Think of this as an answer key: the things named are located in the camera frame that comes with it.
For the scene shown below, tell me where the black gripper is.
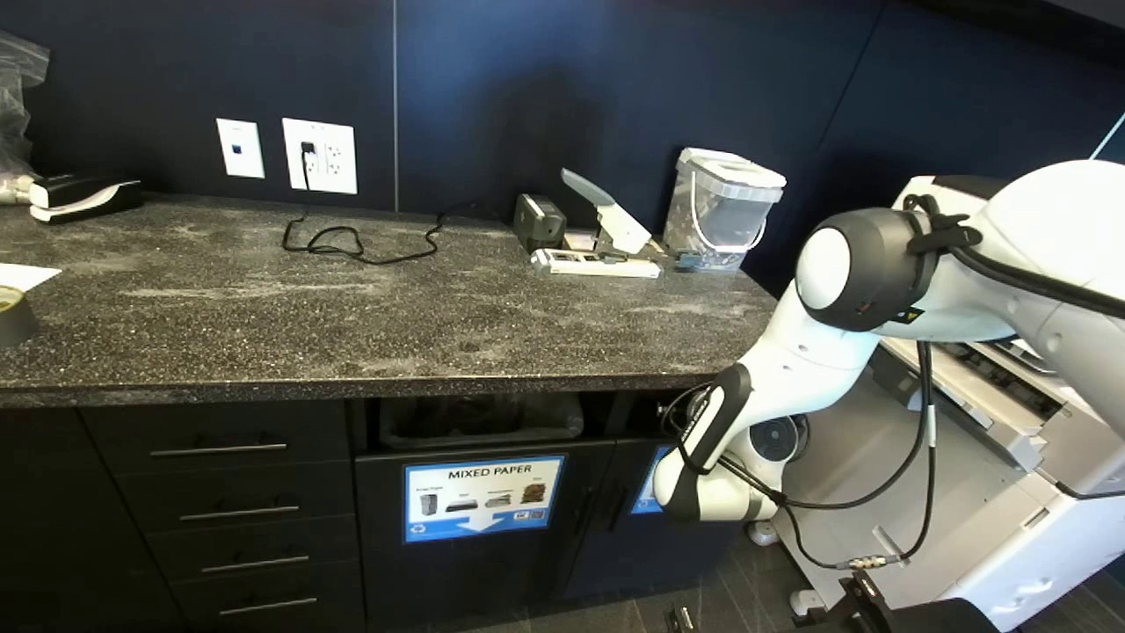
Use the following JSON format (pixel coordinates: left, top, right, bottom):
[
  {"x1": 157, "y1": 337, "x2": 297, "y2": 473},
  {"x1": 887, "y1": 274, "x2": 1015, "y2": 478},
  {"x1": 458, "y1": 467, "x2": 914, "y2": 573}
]
[{"x1": 656, "y1": 388, "x2": 706, "y2": 446}]

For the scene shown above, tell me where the mixed paper sign up arrow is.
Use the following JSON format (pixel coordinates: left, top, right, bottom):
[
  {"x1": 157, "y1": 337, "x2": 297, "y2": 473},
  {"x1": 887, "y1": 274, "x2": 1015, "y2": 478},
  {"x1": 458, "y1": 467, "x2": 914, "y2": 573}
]
[{"x1": 630, "y1": 446, "x2": 674, "y2": 522}]

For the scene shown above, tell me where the clear plastic bucket with lid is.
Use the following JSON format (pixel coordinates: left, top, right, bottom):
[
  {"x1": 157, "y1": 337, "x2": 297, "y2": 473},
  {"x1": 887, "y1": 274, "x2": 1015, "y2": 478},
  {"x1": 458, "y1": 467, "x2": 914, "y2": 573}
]
[{"x1": 662, "y1": 143, "x2": 787, "y2": 278}]

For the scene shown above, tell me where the mixed paper sign down arrow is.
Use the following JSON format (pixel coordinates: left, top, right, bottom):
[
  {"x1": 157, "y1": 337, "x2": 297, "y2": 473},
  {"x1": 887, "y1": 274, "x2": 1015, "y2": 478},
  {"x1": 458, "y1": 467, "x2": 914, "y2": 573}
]
[{"x1": 399, "y1": 454, "x2": 567, "y2": 545}]

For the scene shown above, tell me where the small black desk device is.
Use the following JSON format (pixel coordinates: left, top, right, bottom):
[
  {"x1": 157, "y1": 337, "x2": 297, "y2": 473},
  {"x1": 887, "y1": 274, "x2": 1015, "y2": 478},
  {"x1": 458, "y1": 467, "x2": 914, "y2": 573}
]
[{"x1": 511, "y1": 191, "x2": 568, "y2": 253}]

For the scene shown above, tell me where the white office printer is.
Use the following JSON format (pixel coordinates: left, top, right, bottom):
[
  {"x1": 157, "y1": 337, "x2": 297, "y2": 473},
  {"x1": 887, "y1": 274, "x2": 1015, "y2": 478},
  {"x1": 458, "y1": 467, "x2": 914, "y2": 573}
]
[{"x1": 770, "y1": 171, "x2": 1125, "y2": 633}]

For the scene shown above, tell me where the large white outlet plate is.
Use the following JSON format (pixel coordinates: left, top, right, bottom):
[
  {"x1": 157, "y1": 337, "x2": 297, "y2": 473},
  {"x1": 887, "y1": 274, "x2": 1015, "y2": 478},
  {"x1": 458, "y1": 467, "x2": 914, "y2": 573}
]
[{"x1": 279, "y1": 113, "x2": 362, "y2": 197}]

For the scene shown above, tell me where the flat white paper sheet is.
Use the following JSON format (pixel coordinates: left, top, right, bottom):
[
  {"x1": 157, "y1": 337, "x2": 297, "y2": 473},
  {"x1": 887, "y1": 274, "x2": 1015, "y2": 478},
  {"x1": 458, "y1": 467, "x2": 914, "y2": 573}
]
[{"x1": 0, "y1": 259, "x2": 63, "y2": 294}]

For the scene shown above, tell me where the clear plastic bag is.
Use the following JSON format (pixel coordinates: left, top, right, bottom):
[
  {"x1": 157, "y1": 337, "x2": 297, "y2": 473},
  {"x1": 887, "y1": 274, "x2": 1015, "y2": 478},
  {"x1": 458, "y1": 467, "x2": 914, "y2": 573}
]
[{"x1": 0, "y1": 33, "x2": 52, "y2": 203}]

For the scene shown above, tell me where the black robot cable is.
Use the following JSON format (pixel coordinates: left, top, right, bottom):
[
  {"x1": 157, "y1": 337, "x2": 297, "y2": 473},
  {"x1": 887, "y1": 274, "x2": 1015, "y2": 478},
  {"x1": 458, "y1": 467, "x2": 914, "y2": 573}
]
[{"x1": 652, "y1": 191, "x2": 1125, "y2": 578}]

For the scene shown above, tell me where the black power cable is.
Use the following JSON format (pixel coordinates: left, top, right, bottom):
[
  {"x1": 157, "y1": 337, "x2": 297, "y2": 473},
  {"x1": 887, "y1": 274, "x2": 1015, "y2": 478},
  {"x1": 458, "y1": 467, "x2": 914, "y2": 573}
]
[{"x1": 279, "y1": 136, "x2": 447, "y2": 269}]

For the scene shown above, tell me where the black drawer with metal handle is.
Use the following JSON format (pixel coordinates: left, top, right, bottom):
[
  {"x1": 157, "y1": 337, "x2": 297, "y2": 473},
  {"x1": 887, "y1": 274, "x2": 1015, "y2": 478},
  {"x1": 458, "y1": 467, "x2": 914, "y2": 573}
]
[
  {"x1": 115, "y1": 466, "x2": 359, "y2": 534},
  {"x1": 145, "y1": 525, "x2": 362, "y2": 587},
  {"x1": 168, "y1": 578, "x2": 365, "y2": 633},
  {"x1": 82, "y1": 402, "x2": 355, "y2": 474}
]

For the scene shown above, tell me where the small white wall plate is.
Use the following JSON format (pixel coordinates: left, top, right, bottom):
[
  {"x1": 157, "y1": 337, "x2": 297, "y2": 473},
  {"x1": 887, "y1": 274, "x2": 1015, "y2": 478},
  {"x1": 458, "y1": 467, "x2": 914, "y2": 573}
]
[{"x1": 214, "y1": 113, "x2": 266, "y2": 184}]

